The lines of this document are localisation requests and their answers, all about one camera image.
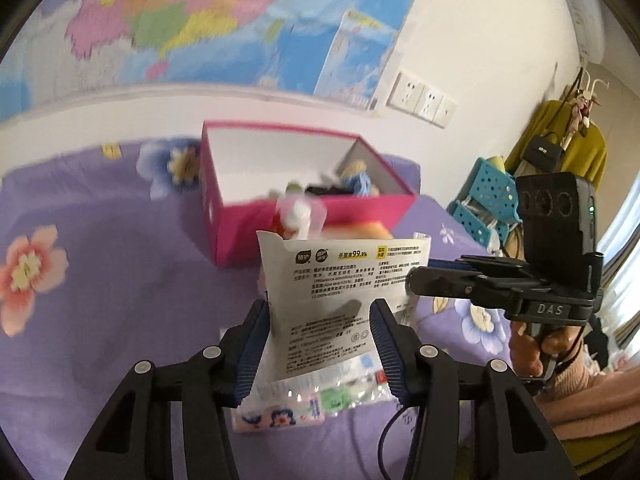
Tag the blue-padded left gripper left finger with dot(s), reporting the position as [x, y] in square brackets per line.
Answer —
[241, 351]

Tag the black handbag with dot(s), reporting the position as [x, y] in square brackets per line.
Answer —
[543, 155]

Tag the pink cardboard storage box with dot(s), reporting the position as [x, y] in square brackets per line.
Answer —
[246, 167]

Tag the purple floral bed sheet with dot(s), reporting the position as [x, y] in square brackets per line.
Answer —
[140, 284]

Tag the right hand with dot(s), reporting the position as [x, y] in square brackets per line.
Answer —
[526, 353]

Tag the colourful wall map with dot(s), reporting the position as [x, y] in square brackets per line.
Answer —
[331, 49]

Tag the white wall socket strip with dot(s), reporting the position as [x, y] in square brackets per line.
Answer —
[414, 97]

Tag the beige plush toy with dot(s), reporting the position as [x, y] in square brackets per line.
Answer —
[356, 167]

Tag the mustard yellow hanging coat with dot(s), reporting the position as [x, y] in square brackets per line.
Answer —
[586, 153]

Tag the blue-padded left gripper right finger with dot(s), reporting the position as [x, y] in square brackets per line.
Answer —
[396, 345]

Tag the white wet wipes pack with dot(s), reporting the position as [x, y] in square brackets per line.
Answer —
[320, 357]

